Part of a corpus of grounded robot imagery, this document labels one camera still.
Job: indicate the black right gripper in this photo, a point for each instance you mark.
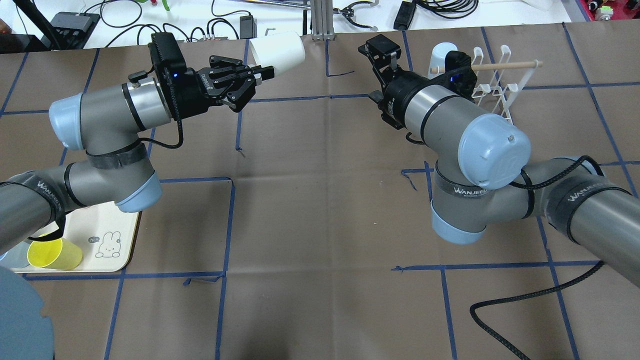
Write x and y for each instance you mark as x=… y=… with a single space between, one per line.
x=398 y=93

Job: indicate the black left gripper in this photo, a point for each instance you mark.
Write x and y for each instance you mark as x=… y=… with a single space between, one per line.
x=191 y=92

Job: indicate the cream white plastic cup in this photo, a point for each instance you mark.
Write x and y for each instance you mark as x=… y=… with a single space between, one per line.
x=282 y=51

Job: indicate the light blue plastic cup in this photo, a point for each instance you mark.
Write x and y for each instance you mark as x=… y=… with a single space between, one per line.
x=438 y=57

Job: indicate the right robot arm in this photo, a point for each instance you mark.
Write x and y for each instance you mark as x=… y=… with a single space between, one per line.
x=483 y=174

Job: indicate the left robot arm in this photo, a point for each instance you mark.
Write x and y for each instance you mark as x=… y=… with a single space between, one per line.
x=106 y=125

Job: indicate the yellow plastic cup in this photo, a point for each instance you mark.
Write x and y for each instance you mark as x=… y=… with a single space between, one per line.
x=59 y=254

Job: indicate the black power adapter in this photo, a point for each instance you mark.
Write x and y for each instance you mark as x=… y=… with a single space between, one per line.
x=404 y=16

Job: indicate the cream plastic tray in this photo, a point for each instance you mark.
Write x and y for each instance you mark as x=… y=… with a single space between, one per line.
x=105 y=235

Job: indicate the aluminium frame post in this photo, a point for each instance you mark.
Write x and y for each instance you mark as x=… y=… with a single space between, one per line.
x=322 y=26

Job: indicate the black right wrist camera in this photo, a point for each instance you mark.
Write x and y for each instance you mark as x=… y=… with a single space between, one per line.
x=461 y=75

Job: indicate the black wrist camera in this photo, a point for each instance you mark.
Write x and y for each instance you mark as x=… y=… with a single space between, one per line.
x=461 y=75
x=166 y=57

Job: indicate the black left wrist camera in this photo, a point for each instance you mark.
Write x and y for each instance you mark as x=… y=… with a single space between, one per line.
x=166 y=57

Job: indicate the white wire cup rack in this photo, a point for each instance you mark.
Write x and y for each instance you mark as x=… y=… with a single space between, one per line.
x=499 y=84

